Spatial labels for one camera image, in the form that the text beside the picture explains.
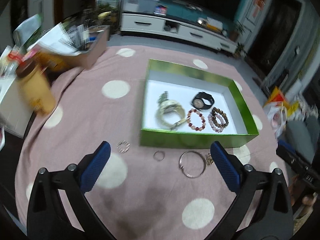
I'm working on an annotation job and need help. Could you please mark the white plastic shopping bag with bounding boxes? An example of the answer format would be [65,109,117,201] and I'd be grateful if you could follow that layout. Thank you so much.
[263,102,287,138]

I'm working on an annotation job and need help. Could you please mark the brown wooden bead bracelet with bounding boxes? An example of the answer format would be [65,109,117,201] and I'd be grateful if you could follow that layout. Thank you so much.
[211,106,230,128]

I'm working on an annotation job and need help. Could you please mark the clear plastic storage bin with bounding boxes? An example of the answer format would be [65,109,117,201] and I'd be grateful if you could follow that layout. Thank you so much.
[122,0,159,14]

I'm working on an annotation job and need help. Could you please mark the silver bangle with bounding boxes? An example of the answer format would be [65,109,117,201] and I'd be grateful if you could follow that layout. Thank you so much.
[178,150,208,179]

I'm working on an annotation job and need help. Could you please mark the pink desk organizer box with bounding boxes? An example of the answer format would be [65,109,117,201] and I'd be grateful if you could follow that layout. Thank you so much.
[60,25,110,69]

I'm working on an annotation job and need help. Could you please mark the black wristwatch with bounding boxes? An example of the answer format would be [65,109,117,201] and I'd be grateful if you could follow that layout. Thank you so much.
[191,92,215,111]

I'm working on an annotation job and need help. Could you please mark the white tv cabinet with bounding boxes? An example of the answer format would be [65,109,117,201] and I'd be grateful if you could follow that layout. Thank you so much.
[120,13,238,54]

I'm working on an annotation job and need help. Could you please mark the pale pink bead bracelet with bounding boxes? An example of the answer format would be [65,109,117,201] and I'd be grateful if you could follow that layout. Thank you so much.
[208,112,227,133]

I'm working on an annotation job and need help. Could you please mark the yellow jar brown lid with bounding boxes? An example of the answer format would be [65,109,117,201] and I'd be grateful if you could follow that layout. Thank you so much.
[16,59,56,115]

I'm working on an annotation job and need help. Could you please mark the red pink bead bracelet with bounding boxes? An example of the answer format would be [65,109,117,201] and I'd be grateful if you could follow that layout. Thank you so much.
[186,108,207,132]

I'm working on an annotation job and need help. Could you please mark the potted green plant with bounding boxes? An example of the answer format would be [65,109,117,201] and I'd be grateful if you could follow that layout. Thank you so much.
[88,1,120,35]

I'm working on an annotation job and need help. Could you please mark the yellow white box on cabinet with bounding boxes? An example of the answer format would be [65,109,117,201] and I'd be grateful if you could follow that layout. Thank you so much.
[204,17,223,32]

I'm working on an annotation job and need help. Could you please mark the small gold earring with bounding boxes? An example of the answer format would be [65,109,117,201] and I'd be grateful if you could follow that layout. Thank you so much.
[206,153,214,166]

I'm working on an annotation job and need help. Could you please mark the small crystal ring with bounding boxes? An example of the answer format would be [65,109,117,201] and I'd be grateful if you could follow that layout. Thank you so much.
[117,140,131,153]

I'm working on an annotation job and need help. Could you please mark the plant beside tv cabinet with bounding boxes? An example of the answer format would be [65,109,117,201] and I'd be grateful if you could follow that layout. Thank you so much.
[229,21,252,43]

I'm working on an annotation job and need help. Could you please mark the cream white wristwatch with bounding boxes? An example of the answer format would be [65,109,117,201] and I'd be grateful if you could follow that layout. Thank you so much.
[156,99,187,131]

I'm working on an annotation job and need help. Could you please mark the green cardboard box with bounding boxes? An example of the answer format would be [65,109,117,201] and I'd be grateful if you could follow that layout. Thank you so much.
[140,59,259,149]

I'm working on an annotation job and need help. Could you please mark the thin silver ring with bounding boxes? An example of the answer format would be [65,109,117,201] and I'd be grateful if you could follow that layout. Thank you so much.
[153,150,166,162]

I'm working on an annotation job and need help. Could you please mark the small alarm clock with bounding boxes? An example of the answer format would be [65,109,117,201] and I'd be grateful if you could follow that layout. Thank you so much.
[222,29,228,36]

